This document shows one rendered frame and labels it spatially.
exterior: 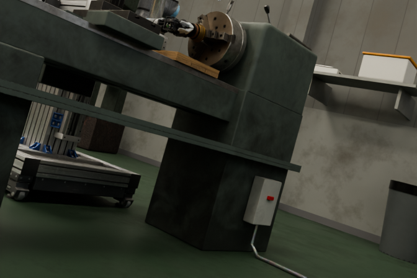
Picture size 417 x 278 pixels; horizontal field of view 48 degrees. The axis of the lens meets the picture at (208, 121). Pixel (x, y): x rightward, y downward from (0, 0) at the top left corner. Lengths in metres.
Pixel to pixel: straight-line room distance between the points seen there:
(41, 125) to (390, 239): 3.25
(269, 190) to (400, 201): 2.23
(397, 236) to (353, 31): 2.54
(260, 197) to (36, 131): 1.40
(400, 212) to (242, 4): 3.73
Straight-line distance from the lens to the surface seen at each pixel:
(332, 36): 6.12
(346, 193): 5.62
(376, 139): 5.59
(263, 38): 2.55
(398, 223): 4.73
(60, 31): 1.83
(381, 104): 5.67
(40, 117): 3.04
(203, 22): 2.55
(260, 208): 2.67
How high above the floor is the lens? 0.54
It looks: 3 degrees up
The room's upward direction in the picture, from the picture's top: 16 degrees clockwise
